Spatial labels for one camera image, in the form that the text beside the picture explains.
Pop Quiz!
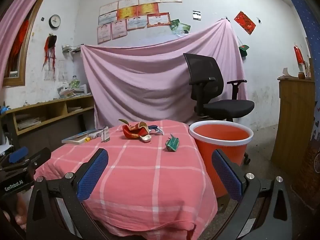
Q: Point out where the pink hanging sheet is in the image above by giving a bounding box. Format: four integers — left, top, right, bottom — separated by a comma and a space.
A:
80, 19, 248, 130

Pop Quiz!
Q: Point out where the white curved object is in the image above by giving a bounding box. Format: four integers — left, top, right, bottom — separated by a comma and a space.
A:
282, 67, 298, 78

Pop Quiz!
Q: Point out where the red bucket white rim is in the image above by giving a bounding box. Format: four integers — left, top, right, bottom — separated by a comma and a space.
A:
189, 120, 254, 198

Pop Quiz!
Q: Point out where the black office chair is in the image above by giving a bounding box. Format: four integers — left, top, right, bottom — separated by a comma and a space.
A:
183, 53, 255, 165

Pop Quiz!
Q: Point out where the stack of books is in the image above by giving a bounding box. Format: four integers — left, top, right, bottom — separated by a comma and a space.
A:
57, 81, 88, 98

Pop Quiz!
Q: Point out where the wooden shelf unit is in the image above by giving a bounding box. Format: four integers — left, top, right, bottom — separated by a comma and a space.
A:
0, 95, 95, 137

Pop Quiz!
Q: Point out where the pink curtain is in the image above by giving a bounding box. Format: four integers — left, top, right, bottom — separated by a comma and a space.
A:
0, 0, 54, 63

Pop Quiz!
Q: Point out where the cardboard box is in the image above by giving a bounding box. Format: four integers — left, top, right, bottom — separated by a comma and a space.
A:
217, 197, 228, 214

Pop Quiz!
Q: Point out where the pink plaid blanket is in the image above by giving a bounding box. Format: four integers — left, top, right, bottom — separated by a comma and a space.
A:
34, 120, 218, 238

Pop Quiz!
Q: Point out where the large pile of papers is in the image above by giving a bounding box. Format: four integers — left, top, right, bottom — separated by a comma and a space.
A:
15, 116, 42, 130

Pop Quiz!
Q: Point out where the green landscape photo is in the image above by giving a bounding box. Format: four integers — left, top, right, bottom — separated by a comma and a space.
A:
175, 23, 192, 34
169, 19, 181, 32

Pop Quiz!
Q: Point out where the red black hanging tassel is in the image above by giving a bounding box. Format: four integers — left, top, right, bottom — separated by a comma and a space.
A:
42, 34, 58, 68

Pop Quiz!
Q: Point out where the metal wall rack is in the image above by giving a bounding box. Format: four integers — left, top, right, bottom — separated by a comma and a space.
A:
62, 44, 82, 53

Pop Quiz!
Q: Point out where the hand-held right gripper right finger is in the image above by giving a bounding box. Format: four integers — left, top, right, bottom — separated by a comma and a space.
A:
212, 149, 293, 240

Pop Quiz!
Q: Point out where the wooden cabinet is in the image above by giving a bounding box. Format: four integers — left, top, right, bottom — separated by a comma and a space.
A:
271, 76, 316, 167

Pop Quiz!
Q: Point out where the wooden window frame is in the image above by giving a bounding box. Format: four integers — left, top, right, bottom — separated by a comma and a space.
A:
2, 0, 45, 87

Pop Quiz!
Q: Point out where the red diamond wall poster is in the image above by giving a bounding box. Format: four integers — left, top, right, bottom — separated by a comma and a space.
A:
234, 11, 257, 35

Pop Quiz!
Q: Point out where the paper wall calendar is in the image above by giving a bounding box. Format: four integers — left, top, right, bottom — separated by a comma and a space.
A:
44, 60, 58, 82

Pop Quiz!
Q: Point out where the red wrapper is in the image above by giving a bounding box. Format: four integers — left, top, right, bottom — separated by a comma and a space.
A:
122, 121, 149, 140

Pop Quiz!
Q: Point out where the round wall clock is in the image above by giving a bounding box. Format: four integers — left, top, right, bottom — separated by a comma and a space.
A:
48, 14, 61, 29

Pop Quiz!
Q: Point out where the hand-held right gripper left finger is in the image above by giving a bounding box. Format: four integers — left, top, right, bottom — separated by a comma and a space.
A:
25, 148, 110, 240

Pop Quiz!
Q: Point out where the blue wrapper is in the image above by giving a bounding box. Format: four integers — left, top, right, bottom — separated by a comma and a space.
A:
147, 124, 163, 135

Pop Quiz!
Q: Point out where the red hanging ornament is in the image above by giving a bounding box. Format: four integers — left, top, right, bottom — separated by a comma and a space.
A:
294, 44, 305, 65

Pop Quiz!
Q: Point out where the blue comic book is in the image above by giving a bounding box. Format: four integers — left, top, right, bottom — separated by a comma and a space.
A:
62, 129, 104, 145

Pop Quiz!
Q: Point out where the green packet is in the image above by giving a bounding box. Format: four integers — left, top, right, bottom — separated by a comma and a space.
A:
165, 134, 180, 152

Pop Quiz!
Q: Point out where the red cloth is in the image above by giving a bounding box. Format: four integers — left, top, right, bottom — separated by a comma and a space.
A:
10, 20, 29, 73

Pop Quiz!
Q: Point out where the group of wall certificates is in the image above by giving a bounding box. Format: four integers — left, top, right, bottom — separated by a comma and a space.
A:
97, 0, 183, 44

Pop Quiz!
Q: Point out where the person's left hand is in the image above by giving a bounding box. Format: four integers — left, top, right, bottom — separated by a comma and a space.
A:
16, 195, 28, 230

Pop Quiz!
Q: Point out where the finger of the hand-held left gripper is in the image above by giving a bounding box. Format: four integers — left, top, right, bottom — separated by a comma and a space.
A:
0, 147, 29, 167
5, 147, 52, 174

